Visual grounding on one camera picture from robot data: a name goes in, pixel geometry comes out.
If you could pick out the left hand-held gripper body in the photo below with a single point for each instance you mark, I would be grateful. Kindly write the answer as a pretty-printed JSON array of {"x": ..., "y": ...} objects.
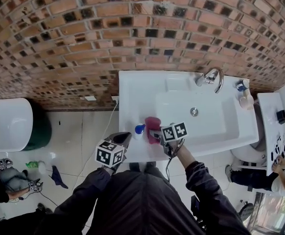
[{"x": 109, "y": 154}]

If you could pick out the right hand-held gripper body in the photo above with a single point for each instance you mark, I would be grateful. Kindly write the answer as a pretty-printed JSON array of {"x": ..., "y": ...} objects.
[{"x": 174, "y": 132}]

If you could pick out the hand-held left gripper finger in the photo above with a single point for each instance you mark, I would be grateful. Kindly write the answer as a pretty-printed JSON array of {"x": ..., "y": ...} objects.
[
  {"x": 119, "y": 134},
  {"x": 125, "y": 140}
]

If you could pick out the white blue soap dispenser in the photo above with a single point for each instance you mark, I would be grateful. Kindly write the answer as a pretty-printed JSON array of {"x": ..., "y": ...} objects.
[{"x": 140, "y": 132}]

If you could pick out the person's right forearm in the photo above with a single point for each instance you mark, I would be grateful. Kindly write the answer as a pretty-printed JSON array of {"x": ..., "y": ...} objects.
[{"x": 185, "y": 157}]

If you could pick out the person's left forearm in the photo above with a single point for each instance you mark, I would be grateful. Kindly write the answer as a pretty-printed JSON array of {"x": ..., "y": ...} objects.
[{"x": 93, "y": 182}]

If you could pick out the person's dark shoe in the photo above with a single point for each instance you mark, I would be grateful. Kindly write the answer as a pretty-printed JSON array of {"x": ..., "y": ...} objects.
[
  {"x": 134, "y": 166},
  {"x": 150, "y": 166}
]

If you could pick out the metal sink drain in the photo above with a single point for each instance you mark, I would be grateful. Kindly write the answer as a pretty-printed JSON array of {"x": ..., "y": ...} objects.
[{"x": 194, "y": 111}]

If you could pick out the white ceramic sink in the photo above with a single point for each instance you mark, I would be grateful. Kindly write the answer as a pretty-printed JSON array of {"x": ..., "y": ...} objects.
[{"x": 137, "y": 87}]

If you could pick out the dark blue rag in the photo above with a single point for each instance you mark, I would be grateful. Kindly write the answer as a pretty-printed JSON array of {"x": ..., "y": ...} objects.
[{"x": 56, "y": 176}]

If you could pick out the person's dark clothed body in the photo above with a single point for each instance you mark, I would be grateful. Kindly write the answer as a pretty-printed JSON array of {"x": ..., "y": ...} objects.
[{"x": 142, "y": 204}]

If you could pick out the chrome faucet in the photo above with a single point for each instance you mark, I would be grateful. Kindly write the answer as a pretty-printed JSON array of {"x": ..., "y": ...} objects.
[{"x": 207, "y": 78}]

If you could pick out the dark green bin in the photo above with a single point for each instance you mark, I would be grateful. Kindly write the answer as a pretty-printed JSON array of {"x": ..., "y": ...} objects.
[{"x": 42, "y": 131}]

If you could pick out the beige pump bottle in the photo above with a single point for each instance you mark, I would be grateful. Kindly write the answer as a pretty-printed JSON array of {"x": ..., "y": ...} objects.
[{"x": 245, "y": 101}]

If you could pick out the green plastic item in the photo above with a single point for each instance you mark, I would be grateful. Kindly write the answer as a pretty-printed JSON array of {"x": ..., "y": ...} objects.
[{"x": 31, "y": 165}]

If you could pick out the blue white cup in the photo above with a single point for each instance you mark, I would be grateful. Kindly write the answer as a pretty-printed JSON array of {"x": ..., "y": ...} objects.
[{"x": 243, "y": 85}]

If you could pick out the white table with black marks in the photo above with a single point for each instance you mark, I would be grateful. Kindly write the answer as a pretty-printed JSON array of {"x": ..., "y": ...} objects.
[{"x": 269, "y": 131}]

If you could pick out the grey garment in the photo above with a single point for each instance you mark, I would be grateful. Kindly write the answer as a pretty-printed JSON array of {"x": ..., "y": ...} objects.
[{"x": 12, "y": 177}]

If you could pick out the white round tub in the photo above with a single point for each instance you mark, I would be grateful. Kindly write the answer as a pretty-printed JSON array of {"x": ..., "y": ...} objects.
[{"x": 7, "y": 124}]

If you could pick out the black device on stand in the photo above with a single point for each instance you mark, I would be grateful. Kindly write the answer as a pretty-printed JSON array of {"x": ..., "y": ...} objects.
[{"x": 282, "y": 116}]

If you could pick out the glass window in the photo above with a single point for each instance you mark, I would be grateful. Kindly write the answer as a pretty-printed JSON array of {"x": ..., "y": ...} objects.
[{"x": 277, "y": 217}]

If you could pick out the white wall outlet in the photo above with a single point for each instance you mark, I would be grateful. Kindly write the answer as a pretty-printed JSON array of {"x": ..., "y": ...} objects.
[{"x": 115, "y": 99}]

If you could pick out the white wall plate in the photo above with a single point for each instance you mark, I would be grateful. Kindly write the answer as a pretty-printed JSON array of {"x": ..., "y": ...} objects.
[{"x": 90, "y": 98}]

